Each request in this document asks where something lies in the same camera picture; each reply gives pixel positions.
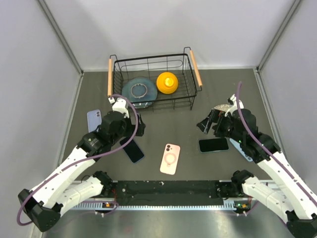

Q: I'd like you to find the purple cable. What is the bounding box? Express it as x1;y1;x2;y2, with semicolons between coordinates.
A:
236;81;317;208
16;94;139;227

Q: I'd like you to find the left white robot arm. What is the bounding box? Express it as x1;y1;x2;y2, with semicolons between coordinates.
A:
16;94;146;232

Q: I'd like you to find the blue ceramic plate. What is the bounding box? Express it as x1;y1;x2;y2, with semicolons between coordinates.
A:
121;77;158;109

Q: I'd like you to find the speckled round coaster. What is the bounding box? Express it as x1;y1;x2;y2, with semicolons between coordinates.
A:
214;104;232;112

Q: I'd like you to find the pink phone case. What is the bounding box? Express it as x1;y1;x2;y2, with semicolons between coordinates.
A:
159;144;180;175

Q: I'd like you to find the teal smartphone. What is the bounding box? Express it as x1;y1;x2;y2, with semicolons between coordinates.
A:
199;138;229;153

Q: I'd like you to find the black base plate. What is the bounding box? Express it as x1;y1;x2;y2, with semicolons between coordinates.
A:
84;179;251;207

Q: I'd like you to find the slotted cable duct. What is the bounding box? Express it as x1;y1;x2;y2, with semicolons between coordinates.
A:
72;200;237;211

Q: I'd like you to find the yellow ribbed bowl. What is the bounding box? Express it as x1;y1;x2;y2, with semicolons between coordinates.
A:
156;71;178;94

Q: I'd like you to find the blue smartphone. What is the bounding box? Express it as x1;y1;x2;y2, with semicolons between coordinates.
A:
123;139;145;164

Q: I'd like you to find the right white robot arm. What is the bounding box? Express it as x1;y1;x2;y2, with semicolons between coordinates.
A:
197;95;317;238

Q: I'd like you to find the light blue phone case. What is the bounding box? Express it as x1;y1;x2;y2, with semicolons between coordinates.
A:
229;138;253;162

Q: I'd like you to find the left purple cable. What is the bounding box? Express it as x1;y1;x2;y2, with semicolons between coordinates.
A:
16;94;139;227

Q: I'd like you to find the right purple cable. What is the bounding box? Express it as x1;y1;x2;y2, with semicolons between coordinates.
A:
236;81;317;208

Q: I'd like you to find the lavender phone case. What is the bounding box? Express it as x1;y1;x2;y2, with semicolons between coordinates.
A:
87;110;102;132

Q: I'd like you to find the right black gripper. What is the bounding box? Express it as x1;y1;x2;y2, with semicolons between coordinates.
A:
197;108;245;143

